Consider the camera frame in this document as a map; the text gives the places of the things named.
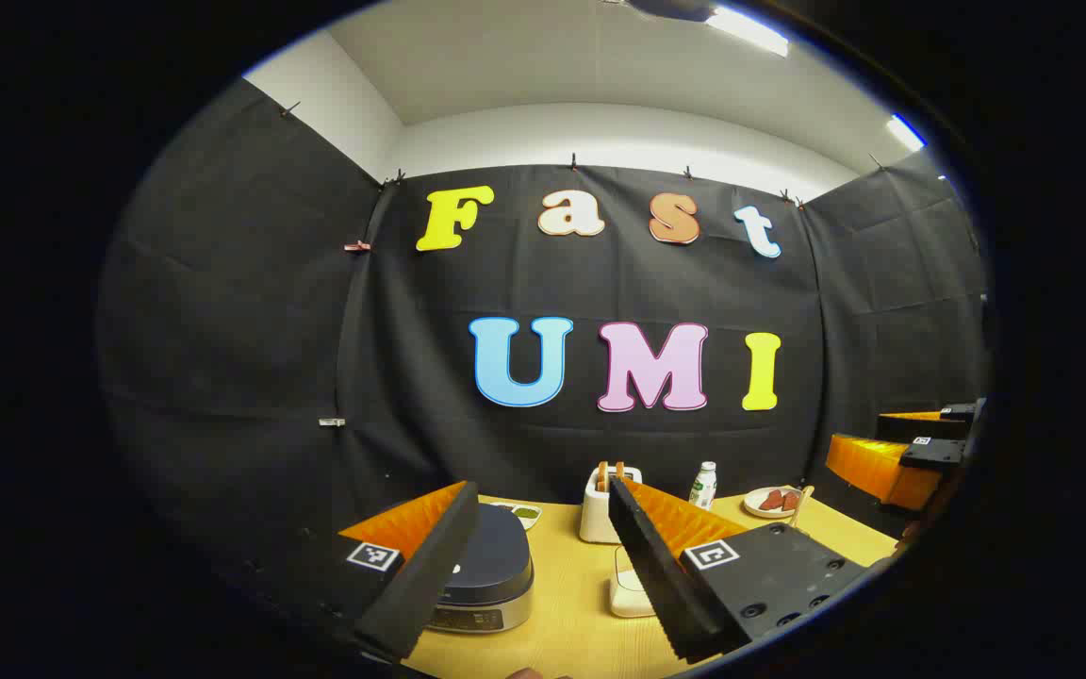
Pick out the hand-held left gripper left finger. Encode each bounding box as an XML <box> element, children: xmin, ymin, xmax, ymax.
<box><xmin>298</xmin><ymin>481</ymin><xmax>482</xmax><ymax>661</ymax></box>

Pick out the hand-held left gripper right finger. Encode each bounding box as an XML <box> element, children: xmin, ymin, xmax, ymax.
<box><xmin>606</xmin><ymin>476</ymin><xmax>874</xmax><ymax>666</ymax></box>

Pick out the clear box of white rice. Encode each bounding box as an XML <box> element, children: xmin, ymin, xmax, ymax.
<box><xmin>609</xmin><ymin>545</ymin><xmax>660</xmax><ymax>620</ymax></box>

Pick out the black and silver rice cooker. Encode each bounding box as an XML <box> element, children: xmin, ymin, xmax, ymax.
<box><xmin>425</xmin><ymin>503</ymin><xmax>536</xmax><ymax>635</ymax></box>

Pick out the white toaster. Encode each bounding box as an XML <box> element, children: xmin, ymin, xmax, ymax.
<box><xmin>580</xmin><ymin>465</ymin><xmax>644</xmax><ymax>545</ymax></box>

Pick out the round white plate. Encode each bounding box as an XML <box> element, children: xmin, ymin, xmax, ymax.
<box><xmin>743</xmin><ymin>487</ymin><xmax>814</xmax><ymax>521</ymax></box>

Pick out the ceiling light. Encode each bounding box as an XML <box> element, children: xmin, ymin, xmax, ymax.
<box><xmin>886</xmin><ymin>113</ymin><xmax>927</xmax><ymax>153</ymax></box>
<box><xmin>705</xmin><ymin>5</ymin><xmax>790</xmax><ymax>58</ymax></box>

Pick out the black backdrop cloth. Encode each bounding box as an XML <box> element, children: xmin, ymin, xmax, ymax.
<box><xmin>95</xmin><ymin>80</ymin><xmax>992</xmax><ymax>567</ymax></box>

